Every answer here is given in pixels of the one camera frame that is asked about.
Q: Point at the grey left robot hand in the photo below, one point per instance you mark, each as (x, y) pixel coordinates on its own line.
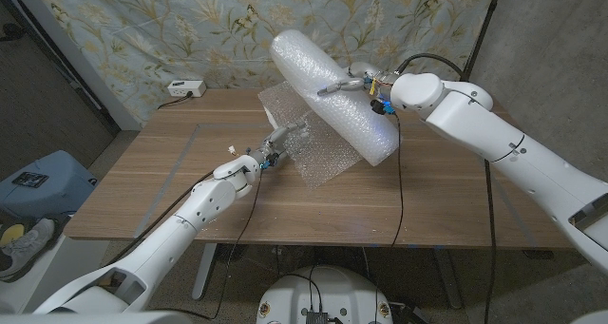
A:
(275, 146)

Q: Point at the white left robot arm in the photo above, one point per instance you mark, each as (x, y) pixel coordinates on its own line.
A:
(166, 243)

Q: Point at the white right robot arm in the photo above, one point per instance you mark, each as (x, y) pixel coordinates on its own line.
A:
(499, 139)

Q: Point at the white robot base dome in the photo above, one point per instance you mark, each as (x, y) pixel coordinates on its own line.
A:
(332, 291)

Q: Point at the black label with white print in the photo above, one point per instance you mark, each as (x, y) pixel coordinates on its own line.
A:
(30, 179)

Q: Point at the white power strip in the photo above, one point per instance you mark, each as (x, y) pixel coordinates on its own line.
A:
(186, 88)

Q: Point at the grey metal table leg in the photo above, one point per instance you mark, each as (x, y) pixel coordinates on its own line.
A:
(449, 281)
(204, 272)

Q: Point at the white robot torso shell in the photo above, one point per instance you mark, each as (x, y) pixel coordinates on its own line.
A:
(95, 318)

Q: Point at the clear bubble wrap roll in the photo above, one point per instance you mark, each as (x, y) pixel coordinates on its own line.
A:
(328, 91)

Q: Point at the floral printed backdrop cloth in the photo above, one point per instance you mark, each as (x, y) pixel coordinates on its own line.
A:
(190, 29)

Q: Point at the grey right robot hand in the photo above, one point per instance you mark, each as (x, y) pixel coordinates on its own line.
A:
(373, 77)

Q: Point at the blue plastic storage bin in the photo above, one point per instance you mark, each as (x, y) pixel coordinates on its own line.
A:
(57, 191)

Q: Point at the grey sneaker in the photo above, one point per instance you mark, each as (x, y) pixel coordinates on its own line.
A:
(24, 248)

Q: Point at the black backdrop stand pole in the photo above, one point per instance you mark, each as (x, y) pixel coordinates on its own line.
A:
(480, 34)

